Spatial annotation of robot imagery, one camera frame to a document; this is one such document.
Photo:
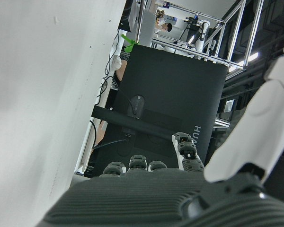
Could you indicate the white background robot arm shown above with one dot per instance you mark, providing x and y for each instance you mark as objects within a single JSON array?
[{"x": 201, "y": 35}]

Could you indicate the right white dexterous robot hand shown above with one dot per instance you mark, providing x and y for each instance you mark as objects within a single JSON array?
[{"x": 144, "y": 198}]

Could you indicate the person in white shirt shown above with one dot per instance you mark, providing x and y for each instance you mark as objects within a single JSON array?
[{"x": 165, "y": 27}]

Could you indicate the aluminium cage frame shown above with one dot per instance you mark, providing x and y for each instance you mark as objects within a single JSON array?
[{"x": 236, "y": 26}]

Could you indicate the black Huawei monitor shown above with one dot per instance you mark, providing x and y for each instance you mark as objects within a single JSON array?
[{"x": 175, "y": 78}]

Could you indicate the metal reacher grabber tool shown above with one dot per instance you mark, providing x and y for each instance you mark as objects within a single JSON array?
[{"x": 129, "y": 45}]

